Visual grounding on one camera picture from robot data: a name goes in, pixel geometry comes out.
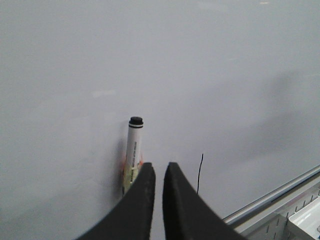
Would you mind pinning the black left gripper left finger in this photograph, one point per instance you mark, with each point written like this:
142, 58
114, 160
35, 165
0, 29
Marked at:
131, 218

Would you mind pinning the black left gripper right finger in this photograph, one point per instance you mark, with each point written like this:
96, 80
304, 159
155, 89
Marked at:
185, 215

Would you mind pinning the white whiteboard marker pen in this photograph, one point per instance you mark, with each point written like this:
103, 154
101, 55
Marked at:
133, 146

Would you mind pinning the large white whiteboard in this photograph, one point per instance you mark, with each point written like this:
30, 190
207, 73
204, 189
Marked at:
237, 80

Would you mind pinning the black drawn marker line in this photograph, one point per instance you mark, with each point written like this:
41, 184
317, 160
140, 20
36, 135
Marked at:
199, 173

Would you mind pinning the white perforated metal panel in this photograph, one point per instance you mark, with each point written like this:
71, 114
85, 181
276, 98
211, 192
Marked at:
269, 220

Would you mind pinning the white plastic tray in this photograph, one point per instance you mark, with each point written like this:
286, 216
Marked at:
305, 224

